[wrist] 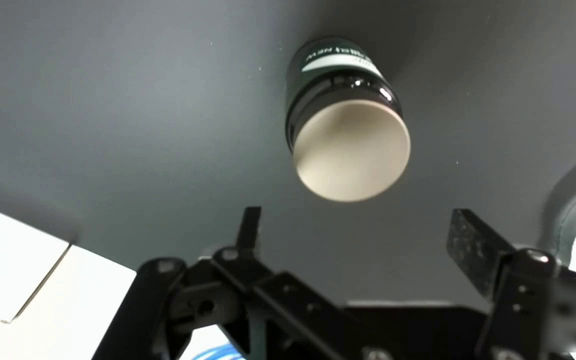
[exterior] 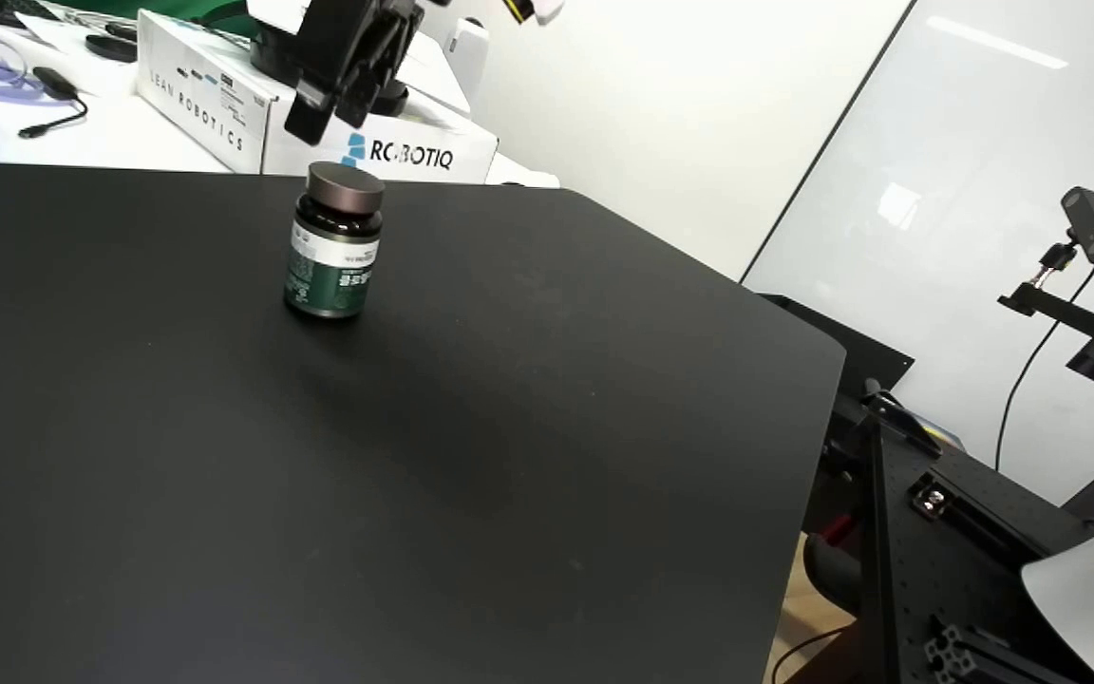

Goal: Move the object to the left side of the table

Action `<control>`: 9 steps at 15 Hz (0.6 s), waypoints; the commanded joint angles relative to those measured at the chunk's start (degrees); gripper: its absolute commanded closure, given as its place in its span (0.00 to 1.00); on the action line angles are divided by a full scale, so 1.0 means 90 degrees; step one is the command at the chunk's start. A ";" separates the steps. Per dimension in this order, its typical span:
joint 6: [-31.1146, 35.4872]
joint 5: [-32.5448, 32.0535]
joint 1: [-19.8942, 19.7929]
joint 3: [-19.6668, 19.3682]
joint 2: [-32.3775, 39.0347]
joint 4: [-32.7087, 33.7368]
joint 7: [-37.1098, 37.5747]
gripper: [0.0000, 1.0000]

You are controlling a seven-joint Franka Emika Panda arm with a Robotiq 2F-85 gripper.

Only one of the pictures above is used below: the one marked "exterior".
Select black aluminium frame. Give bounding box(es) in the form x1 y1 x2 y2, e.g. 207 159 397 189
758 289 1094 684

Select white glossy partition panel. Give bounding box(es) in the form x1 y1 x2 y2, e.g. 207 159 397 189
739 0 1094 511

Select white side table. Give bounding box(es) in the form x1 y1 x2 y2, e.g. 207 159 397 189
0 0 560 189

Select dark green supplement bottle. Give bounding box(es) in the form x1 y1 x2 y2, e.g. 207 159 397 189
278 159 389 322

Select green backdrop cloth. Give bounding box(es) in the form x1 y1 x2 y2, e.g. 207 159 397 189
103 0 253 33

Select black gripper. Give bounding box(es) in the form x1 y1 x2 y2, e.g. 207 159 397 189
282 0 426 149

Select small black flat object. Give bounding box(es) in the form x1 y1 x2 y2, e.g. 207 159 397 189
82 31 139 65

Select white Robotiq cardboard box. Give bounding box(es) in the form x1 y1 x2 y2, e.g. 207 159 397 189
130 9 502 183

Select black camera cable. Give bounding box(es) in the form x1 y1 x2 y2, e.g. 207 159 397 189
990 241 1094 477

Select black foam table mat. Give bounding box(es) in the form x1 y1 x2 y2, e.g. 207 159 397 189
0 159 852 684

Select black plug with cable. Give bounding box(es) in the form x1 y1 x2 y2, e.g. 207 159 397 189
13 60 89 144

